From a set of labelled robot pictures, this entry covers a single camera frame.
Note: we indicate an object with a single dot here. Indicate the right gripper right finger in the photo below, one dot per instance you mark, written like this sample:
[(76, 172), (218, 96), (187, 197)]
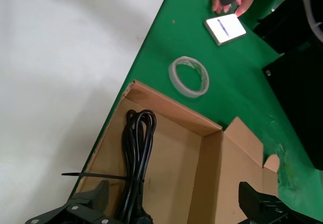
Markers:
[(260, 209)]

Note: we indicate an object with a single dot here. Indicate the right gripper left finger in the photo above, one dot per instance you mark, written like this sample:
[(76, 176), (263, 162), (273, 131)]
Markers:
[(83, 209)]

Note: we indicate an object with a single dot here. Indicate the open brown cardboard box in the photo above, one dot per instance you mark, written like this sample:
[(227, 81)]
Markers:
[(176, 158)]

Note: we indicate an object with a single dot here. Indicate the green table cloth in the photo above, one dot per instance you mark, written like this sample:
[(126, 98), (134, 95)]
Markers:
[(227, 82)]

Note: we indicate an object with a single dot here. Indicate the translucent white tape roll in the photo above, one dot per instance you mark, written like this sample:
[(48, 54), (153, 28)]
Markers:
[(172, 74)]

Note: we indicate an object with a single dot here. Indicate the smartphone with silver edge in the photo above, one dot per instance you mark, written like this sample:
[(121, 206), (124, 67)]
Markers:
[(224, 28)]

